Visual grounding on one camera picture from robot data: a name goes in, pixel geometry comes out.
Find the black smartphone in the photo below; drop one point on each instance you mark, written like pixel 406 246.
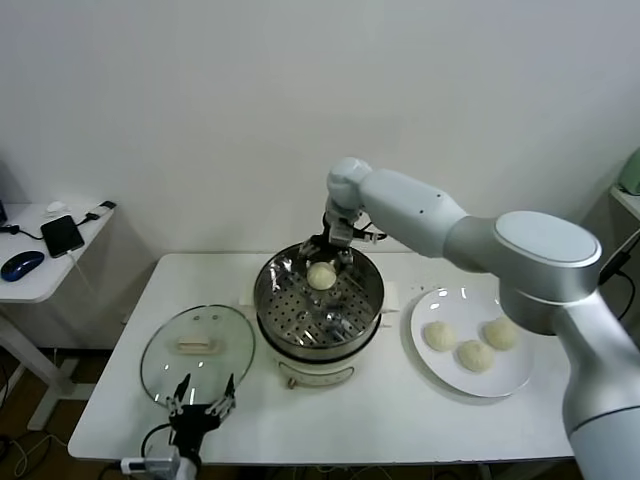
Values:
pixel 62 236

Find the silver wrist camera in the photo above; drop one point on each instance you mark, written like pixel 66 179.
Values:
pixel 150 460
pixel 341 235

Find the white round plate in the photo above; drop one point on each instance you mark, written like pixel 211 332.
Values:
pixel 450 370

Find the blue computer mouse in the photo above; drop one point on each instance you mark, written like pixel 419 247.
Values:
pixel 22 265

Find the white shelf table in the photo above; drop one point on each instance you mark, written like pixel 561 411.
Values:
pixel 627 202

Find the small white object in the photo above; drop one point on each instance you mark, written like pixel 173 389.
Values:
pixel 56 207

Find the glass pot lid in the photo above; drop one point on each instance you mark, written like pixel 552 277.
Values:
pixel 200 365

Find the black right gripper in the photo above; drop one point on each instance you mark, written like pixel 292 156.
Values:
pixel 326 235

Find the dark laptop computer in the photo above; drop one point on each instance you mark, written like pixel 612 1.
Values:
pixel 2 210

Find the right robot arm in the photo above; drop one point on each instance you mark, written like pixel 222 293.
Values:
pixel 530 260

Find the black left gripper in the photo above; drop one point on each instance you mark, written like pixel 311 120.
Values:
pixel 192 420

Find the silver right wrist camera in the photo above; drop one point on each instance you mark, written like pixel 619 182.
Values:
pixel 341 235

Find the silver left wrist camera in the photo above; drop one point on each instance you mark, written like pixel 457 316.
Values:
pixel 150 460

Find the white steamed baozi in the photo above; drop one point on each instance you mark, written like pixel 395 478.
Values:
pixel 321 277
pixel 476 356
pixel 440 336
pixel 500 334

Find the pale green container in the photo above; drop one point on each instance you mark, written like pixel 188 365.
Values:
pixel 632 175

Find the stainless steel steamer basket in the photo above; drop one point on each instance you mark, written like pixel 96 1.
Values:
pixel 320 320

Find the white side table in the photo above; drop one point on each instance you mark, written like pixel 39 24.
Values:
pixel 35 290

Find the cream electric cooker base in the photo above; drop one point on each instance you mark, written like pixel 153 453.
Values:
pixel 320 372

